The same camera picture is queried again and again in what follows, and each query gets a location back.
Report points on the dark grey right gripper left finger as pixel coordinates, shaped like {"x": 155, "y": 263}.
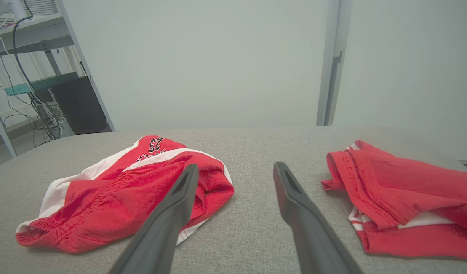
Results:
{"x": 161, "y": 228}

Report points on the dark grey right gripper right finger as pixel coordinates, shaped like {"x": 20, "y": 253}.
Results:
{"x": 309, "y": 232}

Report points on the red shorts white stripes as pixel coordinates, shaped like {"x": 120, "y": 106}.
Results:
{"x": 115, "y": 201}

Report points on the red jersey shirt white sleeves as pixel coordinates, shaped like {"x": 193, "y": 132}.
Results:
{"x": 408, "y": 190}

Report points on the black computer tower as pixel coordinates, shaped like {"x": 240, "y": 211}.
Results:
{"x": 81, "y": 106}

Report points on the teal flat board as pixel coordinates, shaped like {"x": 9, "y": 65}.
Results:
{"x": 43, "y": 83}

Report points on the white device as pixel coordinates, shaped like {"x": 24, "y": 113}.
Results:
{"x": 8, "y": 7}

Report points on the grey partition post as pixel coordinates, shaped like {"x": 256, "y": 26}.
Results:
{"x": 342, "y": 45}
{"x": 85, "y": 64}
{"x": 325, "y": 61}

